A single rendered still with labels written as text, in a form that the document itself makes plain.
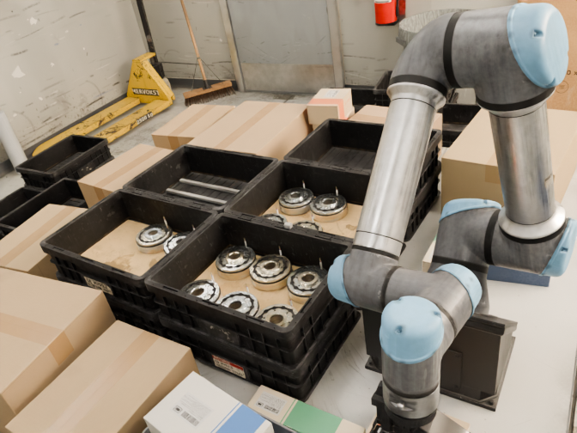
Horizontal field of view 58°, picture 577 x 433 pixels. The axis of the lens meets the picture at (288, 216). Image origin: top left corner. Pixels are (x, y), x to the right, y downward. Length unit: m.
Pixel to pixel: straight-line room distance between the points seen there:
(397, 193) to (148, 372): 0.62
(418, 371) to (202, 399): 0.45
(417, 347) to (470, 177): 0.97
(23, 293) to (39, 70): 3.55
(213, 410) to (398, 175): 0.51
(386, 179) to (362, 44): 3.54
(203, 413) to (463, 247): 0.59
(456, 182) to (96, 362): 1.07
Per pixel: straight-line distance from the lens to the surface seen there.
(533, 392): 1.22
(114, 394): 1.12
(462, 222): 1.12
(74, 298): 1.33
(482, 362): 1.08
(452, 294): 0.74
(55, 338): 1.25
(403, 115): 0.84
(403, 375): 0.69
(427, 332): 0.65
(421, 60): 0.86
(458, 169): 1.57
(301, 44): 4.52
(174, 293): 1.17
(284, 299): 1.22
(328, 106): 1.92
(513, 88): 0.84
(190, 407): 0.99
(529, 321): 1.35
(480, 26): 0.84
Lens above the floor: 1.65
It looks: 33 degrees down
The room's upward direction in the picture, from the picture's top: 10 degrees counter-clockwise
